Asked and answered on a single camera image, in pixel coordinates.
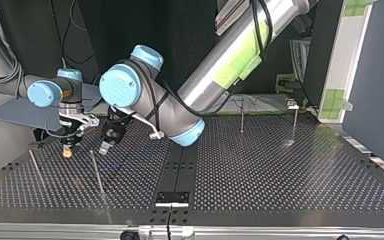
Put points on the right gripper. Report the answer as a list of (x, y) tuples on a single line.
[(69, 132)]

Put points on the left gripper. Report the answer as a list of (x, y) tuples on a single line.
[(113, 131)]

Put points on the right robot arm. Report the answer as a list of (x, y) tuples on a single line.
[(43, 93)]

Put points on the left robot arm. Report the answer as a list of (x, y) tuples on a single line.
[(233, 56)]

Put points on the grey board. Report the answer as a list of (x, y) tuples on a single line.
[(20, 113)]

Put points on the connector holder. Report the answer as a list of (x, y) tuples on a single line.
[(172, 198)]

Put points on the black panel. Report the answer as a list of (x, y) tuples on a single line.
[(186, 40)]

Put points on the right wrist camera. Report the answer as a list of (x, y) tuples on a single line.
[(86, 120)]

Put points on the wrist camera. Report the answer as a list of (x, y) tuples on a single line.
[(155, 134), (86, 120)]

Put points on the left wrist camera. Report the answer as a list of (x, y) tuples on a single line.
[(155, 134)]

